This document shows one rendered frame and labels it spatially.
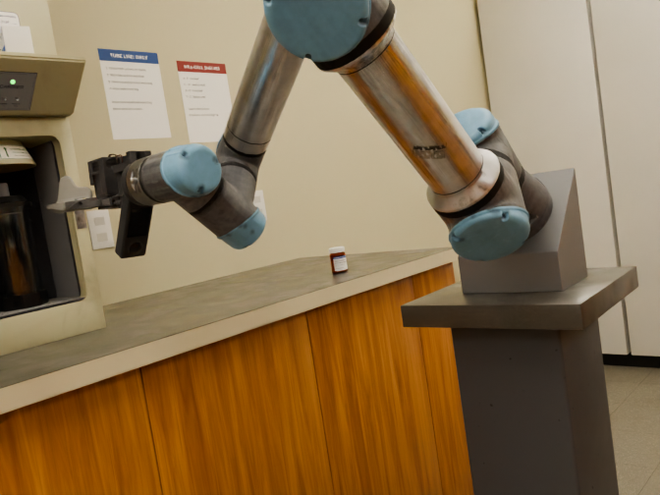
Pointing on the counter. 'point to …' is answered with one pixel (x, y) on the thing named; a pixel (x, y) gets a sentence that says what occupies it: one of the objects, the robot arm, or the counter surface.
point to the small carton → (16, 39)
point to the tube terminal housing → (27, 329)
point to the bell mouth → (14, 156)
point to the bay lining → (47, 221)
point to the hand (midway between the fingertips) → (89, 208)
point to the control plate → (24, 86)
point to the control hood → (46, 82)
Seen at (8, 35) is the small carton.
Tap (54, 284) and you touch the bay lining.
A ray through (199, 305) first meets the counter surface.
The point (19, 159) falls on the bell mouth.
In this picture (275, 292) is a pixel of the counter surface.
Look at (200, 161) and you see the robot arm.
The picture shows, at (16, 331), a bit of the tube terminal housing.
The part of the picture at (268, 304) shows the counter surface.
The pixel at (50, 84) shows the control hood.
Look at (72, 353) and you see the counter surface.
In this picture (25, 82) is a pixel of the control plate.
